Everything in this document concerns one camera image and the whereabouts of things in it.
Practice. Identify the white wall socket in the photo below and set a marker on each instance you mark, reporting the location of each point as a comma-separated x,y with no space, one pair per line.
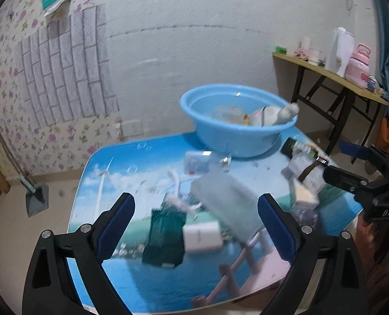
132,130

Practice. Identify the white plush toy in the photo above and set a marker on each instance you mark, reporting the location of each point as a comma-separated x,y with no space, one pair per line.
273,113

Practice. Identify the clear plastic container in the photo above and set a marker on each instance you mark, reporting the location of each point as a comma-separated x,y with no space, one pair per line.
227,115

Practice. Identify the cream packet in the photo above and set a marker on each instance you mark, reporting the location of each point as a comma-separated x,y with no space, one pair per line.
305,195

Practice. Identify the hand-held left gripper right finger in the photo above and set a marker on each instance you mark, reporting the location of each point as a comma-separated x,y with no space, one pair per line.
276,229

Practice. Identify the small pink trinket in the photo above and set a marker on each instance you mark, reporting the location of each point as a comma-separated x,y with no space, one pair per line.
301,53

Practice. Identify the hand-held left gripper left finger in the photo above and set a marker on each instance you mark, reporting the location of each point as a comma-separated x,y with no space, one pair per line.
115,226

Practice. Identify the blue plastic basin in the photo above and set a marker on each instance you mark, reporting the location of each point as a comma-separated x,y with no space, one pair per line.
220,137

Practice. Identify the dark green bottle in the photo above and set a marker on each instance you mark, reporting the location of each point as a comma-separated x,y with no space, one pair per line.
293,146

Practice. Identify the white kettle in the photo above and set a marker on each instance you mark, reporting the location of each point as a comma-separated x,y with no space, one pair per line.
340,52

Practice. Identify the white rectangular box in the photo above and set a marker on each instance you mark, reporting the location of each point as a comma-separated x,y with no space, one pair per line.
202,238

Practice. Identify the grey dustpan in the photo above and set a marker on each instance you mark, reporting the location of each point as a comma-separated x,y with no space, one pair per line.
36,201

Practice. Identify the pink water bottle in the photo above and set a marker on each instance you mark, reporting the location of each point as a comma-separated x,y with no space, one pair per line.
358,67

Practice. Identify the orange cloth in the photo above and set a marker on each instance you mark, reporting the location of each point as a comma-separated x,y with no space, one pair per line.
386,136

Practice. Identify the white plastic hook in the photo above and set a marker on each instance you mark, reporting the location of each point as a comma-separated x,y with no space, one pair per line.
176,200

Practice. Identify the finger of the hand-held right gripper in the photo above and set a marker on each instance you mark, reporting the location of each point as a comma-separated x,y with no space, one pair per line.
353,150
342,177

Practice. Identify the wooden folding table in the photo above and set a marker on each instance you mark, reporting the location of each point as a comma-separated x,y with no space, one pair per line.
342,83

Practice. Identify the green snack packet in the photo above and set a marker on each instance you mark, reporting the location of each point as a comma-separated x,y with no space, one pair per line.
163,236

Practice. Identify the translucent plastic box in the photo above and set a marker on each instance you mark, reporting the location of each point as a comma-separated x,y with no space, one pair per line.
227,200

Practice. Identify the small green box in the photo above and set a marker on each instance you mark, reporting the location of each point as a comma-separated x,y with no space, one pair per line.
281,50

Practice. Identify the clear plastic bottle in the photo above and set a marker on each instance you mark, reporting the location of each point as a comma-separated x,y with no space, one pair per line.
197,163

